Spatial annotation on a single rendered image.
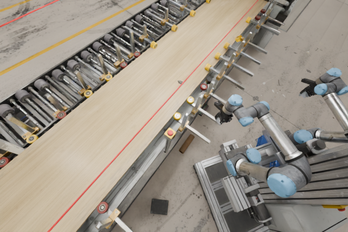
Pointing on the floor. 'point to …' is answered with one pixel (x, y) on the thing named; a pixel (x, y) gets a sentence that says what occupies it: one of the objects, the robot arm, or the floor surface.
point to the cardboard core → (186, 143)
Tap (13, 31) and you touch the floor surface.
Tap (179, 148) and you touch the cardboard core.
